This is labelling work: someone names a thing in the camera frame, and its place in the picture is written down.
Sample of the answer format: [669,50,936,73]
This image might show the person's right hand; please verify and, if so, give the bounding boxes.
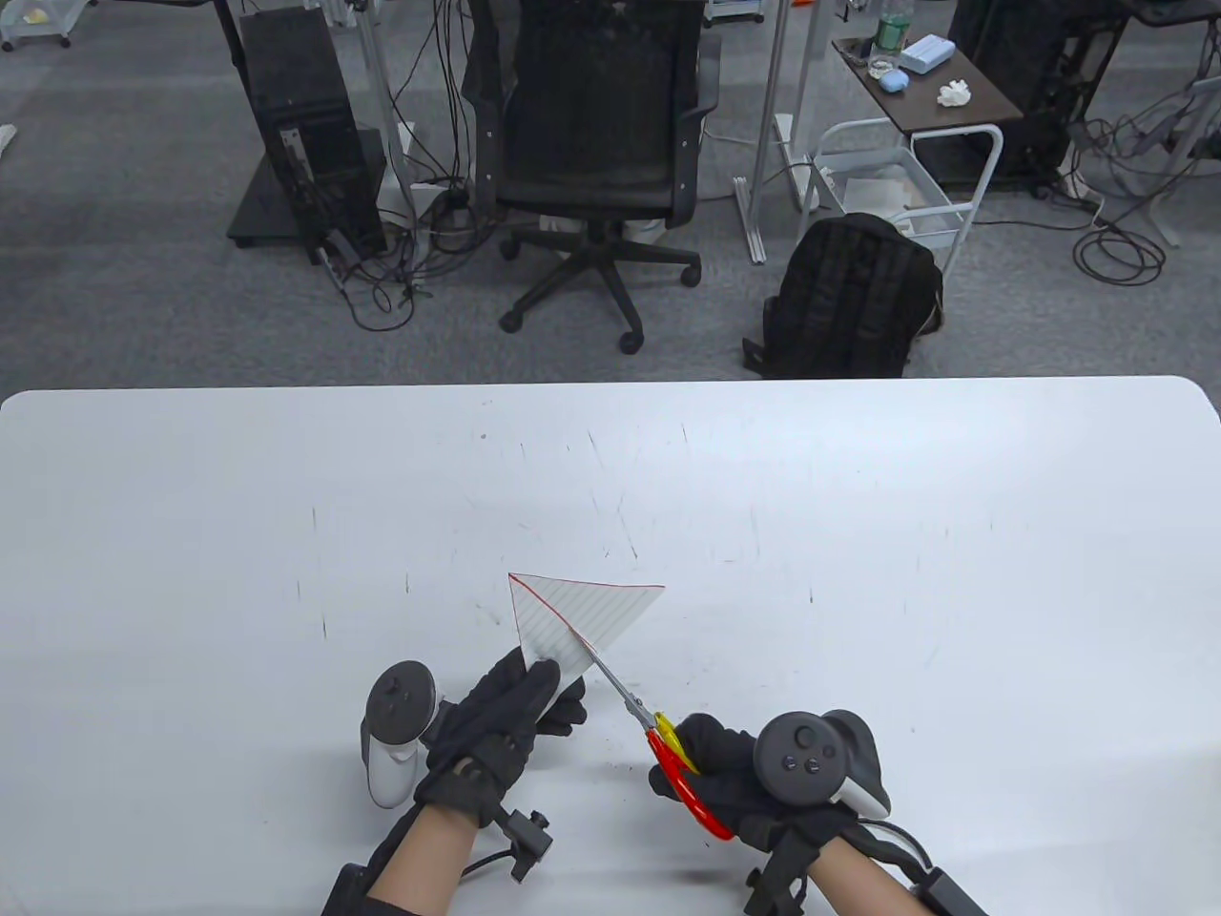
[649,714,861,855]

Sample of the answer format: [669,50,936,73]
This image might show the person's left hand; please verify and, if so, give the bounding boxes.
[412,649,588,829]

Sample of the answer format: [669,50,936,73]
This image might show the red and yellow scissors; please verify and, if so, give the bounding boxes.
[587,641,737,843]

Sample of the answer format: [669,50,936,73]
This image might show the white lined paper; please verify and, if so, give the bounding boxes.
[508,572,667,717]

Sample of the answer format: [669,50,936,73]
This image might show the person's left forearm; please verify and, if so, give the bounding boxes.
[367,801,480,916]

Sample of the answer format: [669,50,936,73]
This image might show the person's right forearm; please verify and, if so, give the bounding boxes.
[809,840,931,916]

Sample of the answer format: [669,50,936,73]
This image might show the grey and white right controller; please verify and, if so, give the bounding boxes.
[754,710,893,820]

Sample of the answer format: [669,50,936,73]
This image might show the grey and white controller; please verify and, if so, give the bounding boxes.
[361,660,443,810]
[754,710,893,820]

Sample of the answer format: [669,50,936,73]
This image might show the grey and white left controller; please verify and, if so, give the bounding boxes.
[361,660,443,810]

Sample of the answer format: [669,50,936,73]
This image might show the black backpack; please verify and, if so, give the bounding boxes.
[742,214,946,381]

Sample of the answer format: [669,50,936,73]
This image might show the black wheeled office chair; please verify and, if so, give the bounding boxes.
[463,0,719,357]

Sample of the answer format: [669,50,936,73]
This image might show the black computer tower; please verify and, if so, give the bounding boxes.
[227,8,389,268]

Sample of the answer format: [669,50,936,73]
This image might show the white cart with brown top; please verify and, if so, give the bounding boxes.
[797,33,1024,280]

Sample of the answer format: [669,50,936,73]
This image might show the black equipment cabinet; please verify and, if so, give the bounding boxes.
[947,0,1128,184]

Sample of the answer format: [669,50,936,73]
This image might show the white wheeled trolley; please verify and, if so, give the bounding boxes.
[0,0,98,52]

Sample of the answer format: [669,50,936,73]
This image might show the black right wrist strap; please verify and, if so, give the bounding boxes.
[744,822,861,916]

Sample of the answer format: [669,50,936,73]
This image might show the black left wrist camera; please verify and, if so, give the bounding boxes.
[496,809,555,882]

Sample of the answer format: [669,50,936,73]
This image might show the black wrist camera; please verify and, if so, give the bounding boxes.
[496,809,555,882]
[906,866,989,916]

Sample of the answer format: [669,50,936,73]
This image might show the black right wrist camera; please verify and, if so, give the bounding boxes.
[906,866,989,916]

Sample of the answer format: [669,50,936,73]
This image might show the aluminium frame post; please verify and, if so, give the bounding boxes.
[355,0,423,225]
[733,0,795,266]

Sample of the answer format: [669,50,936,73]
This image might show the coiled black cable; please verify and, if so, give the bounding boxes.
[1072,222,1168,285]

